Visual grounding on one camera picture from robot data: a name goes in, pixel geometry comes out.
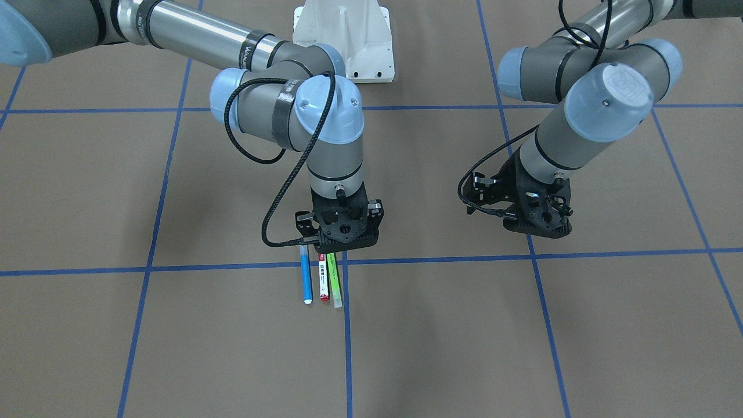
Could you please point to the green marker pen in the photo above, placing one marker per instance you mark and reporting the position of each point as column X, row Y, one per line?
column 334, row 280

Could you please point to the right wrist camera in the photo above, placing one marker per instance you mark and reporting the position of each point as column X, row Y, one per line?
column 341, row 230

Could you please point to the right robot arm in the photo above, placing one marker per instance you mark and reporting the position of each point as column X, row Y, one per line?
column 294, row 96

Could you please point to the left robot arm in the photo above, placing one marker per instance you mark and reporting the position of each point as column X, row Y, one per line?
column 602, row 87

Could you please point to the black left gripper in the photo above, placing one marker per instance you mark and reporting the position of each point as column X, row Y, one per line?
column 513, row 177

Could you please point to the blue marker pen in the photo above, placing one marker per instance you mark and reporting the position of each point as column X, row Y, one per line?
column 306, row 275

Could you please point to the red marker pen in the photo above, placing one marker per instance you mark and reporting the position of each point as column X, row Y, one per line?
column 324, row 290

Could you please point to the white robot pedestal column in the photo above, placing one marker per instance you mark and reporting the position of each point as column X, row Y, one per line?
column 360, row 31

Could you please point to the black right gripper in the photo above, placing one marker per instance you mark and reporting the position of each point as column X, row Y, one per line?
column 376, row 211

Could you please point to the brown paper table mat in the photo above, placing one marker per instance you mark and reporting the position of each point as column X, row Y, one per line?
column 135, row 282

